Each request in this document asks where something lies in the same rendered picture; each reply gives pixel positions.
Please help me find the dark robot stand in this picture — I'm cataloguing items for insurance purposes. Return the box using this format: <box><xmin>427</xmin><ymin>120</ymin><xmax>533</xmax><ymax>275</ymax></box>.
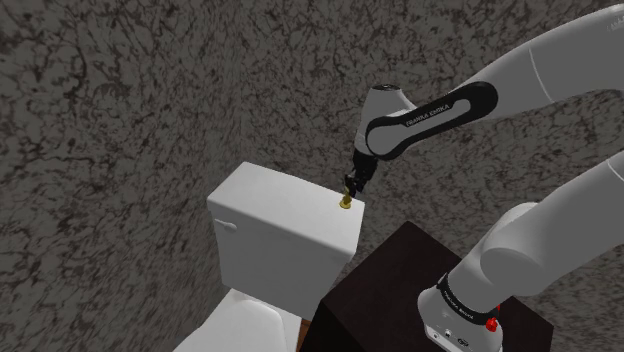
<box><xmin>298</xmin><ymin>220</ymin><xmax>555</xmax><ymax>352</ymax></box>

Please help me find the white toilet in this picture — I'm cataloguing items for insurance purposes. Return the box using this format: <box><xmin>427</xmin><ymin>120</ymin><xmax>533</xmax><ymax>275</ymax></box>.
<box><xmin>172</xmin><ymin>161</ymin><xmax>366</xmax><ymax>352</ymax></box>

